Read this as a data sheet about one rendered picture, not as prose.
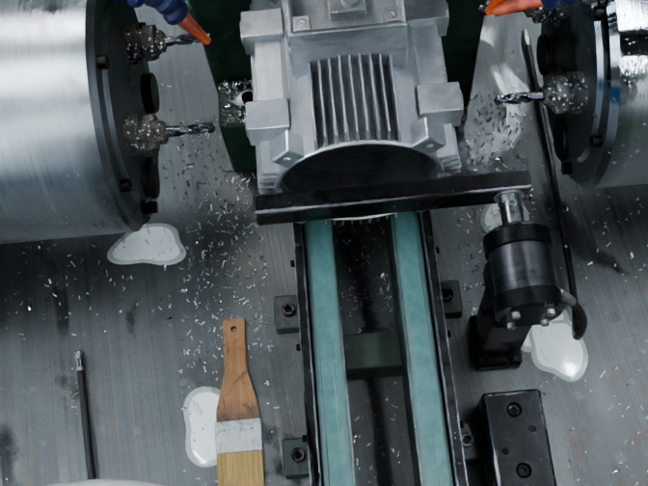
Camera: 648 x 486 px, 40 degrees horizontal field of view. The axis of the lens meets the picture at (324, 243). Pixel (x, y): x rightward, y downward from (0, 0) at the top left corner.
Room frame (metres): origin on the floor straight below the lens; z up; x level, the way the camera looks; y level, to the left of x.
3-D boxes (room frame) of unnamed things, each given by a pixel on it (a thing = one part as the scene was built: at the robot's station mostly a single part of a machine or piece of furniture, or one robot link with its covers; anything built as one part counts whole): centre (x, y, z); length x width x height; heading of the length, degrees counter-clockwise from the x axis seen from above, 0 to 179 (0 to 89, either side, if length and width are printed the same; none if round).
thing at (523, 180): (0.36, -0.07, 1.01); 0.26 x 0.04 x 0.03; 87
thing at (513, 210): (0.31, -0.17, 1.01); 0.08 x 0.02 x 0.02; 177
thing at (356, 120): (0.48, -0.05, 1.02); 0.20 x 0.19 x 0.19; 177
